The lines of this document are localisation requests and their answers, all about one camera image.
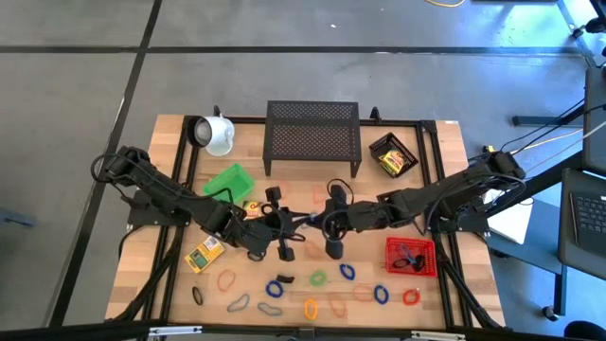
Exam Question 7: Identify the grey metal floor rail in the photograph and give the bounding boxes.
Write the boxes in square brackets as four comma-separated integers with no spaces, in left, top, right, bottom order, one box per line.
[557,0,600,68]

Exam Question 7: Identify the black desk beam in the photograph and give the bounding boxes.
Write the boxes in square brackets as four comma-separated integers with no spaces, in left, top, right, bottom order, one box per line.
[487,151,586,217]

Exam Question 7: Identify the dark grey flat panel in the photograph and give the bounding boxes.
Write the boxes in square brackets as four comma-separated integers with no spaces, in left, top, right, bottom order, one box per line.
[580,65,606,176]

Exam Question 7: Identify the yellow green card box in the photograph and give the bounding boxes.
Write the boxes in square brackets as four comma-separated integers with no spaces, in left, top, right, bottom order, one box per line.
[183,234,226,275]

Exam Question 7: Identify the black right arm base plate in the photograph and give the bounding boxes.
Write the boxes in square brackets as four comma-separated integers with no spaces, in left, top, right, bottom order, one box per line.
[420,193,490,234]

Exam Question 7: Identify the blue-grey floor object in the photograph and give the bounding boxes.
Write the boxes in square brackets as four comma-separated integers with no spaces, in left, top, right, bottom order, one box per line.
[0,206,38,228]

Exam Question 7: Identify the silver frame bracket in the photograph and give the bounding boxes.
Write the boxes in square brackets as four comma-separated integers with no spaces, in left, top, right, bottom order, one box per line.
[410,330,468,341]
[148,325,204,338]

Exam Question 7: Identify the red plastic basket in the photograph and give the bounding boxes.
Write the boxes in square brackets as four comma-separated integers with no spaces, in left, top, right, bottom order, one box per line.
[384,236,438,278]

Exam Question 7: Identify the black desk foot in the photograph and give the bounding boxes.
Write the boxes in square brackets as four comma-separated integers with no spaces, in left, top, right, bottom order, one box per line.
[510,115,586,128]

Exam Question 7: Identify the white box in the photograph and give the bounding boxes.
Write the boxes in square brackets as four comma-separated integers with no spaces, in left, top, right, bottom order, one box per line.
[487,202,534,245]

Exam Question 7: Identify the blue-grey side table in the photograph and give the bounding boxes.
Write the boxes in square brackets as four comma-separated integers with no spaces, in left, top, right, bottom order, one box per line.
[486,197,568,277]

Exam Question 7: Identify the black rig crossbar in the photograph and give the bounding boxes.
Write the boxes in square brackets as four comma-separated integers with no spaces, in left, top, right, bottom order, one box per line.
[0,319,606,341]

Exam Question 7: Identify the dark grey laptop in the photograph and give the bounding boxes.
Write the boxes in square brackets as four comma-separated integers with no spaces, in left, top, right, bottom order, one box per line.
[557,168,606,280]

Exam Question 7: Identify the white mug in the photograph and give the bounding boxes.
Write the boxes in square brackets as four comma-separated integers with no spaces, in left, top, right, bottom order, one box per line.
[186,113,237,158]

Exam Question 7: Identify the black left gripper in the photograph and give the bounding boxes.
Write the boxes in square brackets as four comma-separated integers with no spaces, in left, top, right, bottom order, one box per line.
[234,186,312,262]

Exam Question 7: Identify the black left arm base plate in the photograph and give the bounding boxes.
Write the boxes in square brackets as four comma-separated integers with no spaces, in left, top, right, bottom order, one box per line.
[126,188,194,227]

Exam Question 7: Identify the black plastic basket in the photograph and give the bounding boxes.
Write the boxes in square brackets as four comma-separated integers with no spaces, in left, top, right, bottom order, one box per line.
[367,132,420,179]

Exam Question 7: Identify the white cable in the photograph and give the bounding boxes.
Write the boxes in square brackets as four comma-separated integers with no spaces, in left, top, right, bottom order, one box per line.
[524,120,606,175]

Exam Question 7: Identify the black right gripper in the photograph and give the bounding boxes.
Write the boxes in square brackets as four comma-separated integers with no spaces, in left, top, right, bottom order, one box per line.
[314,184,383,260]

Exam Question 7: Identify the black perforated metal riser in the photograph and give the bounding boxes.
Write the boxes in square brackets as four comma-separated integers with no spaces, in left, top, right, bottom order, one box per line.
[262,99,364,180]

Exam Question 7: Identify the orange rubber band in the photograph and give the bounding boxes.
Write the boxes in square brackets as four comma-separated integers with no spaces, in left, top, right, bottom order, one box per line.
[216,269,237,293]

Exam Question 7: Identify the person's leg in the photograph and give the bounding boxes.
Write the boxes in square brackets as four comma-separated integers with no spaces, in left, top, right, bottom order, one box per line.
[565,320,606,341]

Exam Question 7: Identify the green plastic basket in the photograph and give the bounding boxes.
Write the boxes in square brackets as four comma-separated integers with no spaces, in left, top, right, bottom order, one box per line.
[202,163,257,206]

